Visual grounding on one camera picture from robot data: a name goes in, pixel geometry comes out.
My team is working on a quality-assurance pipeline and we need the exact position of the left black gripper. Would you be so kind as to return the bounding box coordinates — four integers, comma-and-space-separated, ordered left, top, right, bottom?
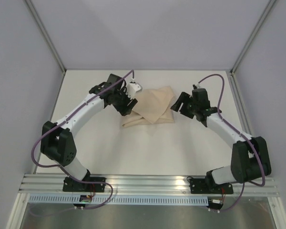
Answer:
113, 87, 138, 117

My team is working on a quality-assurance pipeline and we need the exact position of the beige cloth drape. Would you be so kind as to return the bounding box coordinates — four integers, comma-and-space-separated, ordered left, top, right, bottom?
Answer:
121, 86, 175, 128

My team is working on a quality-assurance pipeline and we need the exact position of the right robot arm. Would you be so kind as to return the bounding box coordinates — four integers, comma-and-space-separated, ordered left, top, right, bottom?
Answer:
171, 88, 272, 193

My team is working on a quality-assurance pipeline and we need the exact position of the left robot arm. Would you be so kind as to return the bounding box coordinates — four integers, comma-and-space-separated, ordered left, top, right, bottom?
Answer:
40, 74, 142, 191

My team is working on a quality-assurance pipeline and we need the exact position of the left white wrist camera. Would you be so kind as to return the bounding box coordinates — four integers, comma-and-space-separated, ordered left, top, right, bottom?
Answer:
126, 82, 143, 99

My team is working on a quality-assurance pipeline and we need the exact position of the right aluminium frame post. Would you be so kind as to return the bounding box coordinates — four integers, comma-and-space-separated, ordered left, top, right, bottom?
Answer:
230, 0, 279, 74

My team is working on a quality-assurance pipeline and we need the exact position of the aluminium frame post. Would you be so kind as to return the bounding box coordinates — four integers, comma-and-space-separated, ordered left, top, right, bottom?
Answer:
23, 0, 67, 72
230, 0, 279, 74

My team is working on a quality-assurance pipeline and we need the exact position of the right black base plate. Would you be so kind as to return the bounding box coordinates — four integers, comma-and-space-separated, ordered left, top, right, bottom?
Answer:
186, 176, 234, 195

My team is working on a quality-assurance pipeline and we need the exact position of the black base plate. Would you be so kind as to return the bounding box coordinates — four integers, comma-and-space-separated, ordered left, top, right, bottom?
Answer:
186, 176, 234, 195
62, 177, 106, 193

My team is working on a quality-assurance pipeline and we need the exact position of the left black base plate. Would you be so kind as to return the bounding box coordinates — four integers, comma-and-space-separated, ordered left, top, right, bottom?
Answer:
62, 177, 106, 193

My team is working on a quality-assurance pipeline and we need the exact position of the aluminium front rail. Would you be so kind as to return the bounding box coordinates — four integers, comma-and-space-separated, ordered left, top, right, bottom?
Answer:
19, 173, 279, 197

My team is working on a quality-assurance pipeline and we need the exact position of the left aluminium frame post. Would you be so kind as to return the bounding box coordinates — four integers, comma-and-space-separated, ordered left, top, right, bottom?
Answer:
23, 0, 67, 72

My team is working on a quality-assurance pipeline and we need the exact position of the white slotted cable duct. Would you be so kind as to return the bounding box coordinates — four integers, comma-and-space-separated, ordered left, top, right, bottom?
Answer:
28, 194, 208, 206

